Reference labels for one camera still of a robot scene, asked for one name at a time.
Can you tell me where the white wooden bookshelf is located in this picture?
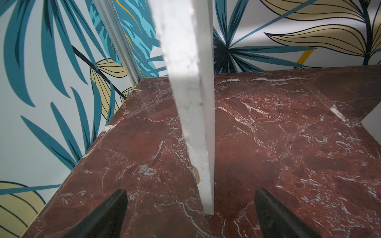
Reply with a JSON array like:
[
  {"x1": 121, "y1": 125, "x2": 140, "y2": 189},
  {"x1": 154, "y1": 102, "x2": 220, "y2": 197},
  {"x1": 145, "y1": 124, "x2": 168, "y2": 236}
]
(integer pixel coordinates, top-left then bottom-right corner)
[{"x1": 149, "y1": 1, "x2": 381, "y2": 215}]

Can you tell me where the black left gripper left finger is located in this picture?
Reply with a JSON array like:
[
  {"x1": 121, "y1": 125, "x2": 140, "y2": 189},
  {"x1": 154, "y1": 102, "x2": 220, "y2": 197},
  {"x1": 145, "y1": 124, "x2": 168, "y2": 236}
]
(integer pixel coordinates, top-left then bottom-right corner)
[{"x1": 64, "y1": 189, "x2": 128, "y2": 238}]

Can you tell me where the left aluminium frame post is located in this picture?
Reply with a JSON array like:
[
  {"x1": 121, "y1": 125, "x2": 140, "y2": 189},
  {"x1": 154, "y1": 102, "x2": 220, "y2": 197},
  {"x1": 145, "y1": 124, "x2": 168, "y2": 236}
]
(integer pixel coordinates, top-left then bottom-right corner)
[{"x1": 93, "y1": 0, "x2": 142, "y2": 85}]

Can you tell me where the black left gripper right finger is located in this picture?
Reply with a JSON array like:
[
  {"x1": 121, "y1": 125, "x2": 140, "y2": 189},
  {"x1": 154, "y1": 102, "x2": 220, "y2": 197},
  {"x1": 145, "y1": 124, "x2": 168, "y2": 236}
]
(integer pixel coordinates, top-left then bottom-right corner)
[{"x1": 255, "y1": 188, "x2": 321, "y2": 238}]

